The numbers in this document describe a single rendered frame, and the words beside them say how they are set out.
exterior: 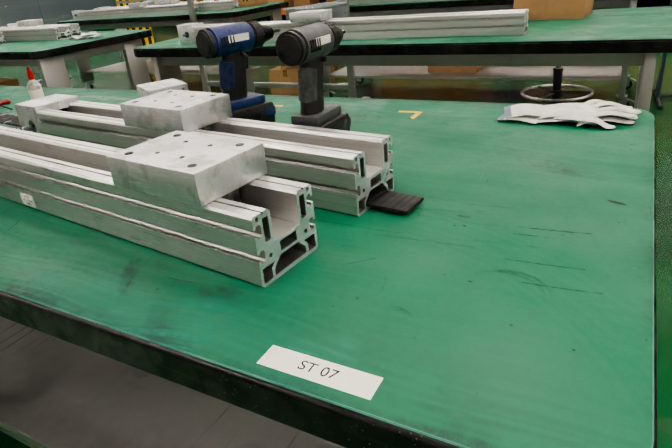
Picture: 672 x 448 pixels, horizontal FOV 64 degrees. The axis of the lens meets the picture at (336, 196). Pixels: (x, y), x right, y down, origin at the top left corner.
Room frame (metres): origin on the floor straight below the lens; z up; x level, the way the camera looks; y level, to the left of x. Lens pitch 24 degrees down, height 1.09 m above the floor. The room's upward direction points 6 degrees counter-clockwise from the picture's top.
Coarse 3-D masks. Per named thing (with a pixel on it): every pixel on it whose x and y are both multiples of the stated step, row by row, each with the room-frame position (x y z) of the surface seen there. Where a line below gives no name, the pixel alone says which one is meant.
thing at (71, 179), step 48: (0, 144) 0.98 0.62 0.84; (48, 144) 0.87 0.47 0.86; (96, 144) 0.82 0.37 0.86; (0, 192) 0.85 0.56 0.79; (48, 192) 0.75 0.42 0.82; (96, 192) 0.68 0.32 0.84; (240, 192) 0.60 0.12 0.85; (288, 192) 0.56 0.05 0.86; (144, 240) 0.61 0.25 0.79; (192, 240) 0.57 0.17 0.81; (240, 240) 0.50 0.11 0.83; (288, 240) 0.54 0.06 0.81
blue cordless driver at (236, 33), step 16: (208, 32) 1.10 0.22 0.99; (224, 32) 1.12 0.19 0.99; (240, 32) 1.14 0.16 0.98; (256, 32) 1.16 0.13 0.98; (272, 32) 1.21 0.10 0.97; (208, 48) 1.09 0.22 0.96; (224, 48) 1.11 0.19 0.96; (240, 48) 1.14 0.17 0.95; (256, 48) 1.18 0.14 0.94; (224, 64) 1.12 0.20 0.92; (240, 64) 1.14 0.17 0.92; (224, 80) 1.12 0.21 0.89; (240, 80) 1.14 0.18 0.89; (240, 96) 1.13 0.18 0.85; (256, 96) 1.15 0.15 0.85; (240, 112) 1.11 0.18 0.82; (256, 112) 1.13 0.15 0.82; (272, 112) 1.16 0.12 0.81
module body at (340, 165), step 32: (64, 128) 1.07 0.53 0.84; (96, 128) 1.01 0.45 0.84; (128, 128) 0.93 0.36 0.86; (224, 128) 0.89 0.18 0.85; (256, 128) 0.84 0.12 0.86; (288, 128) 0.81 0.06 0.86; (320, 128) 0.79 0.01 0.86; (288, 160) 0.72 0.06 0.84; (320, 160) 0.67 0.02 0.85; (352, 160) 0.64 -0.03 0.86; (384, 160) 0.70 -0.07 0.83; (320, 192) 0.68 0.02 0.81; (352, 192) 0.66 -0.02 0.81
